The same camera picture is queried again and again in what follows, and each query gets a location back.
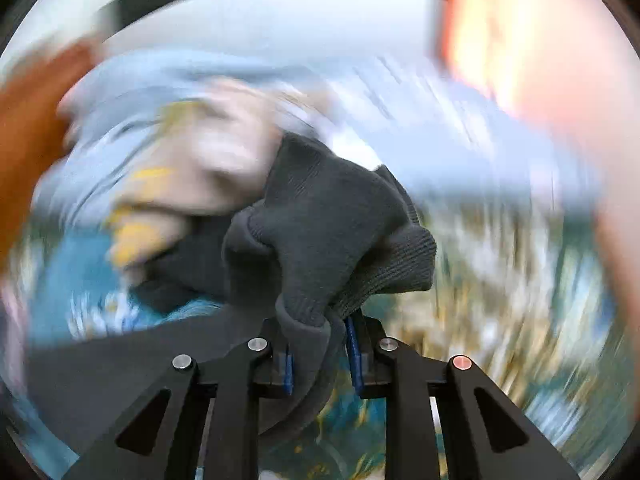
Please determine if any beige fleece yellow-pattern garment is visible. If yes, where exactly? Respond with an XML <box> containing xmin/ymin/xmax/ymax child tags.
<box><xmin>106</xmin><ymin>77</ymin><xmax>292</xmax><ymax>271</ymax></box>

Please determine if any orange wooden headboard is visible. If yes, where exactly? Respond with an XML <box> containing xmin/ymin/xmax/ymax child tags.
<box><xmin>0</xmin><ymin>39</ymin><xmax>96</xmax><ymax>266</ymax></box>

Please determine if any light blue floral duvet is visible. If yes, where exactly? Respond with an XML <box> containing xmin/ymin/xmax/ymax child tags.
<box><xmin>32</xmin><ymin>47</ymin><xmax>600</xmax><ymax>226</ymax></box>

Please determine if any white black wardrobe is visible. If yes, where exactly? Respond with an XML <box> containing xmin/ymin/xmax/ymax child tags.
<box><xmin>1</xmin><ymin>0</ymin><xmax>445</xmax><ymax>72</ymax></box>

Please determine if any black garment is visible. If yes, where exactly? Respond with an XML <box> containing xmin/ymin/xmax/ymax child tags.
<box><xmin>132</xmin><ymin>214</ymin><xmax>232</xmax><ymax>314</ymax></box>

